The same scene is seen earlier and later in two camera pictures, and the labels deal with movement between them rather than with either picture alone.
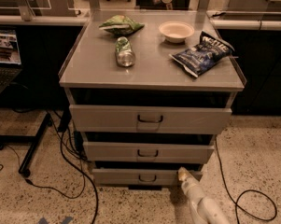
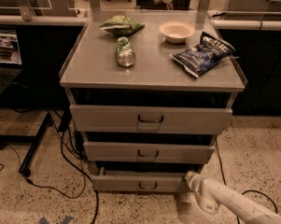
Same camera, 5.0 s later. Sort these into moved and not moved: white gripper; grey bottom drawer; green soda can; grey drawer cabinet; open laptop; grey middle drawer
Moved: white gripper; grey bottom drawer
Not moved: open laptop; grey drawer cabinet; grey middle drawer; green soda can
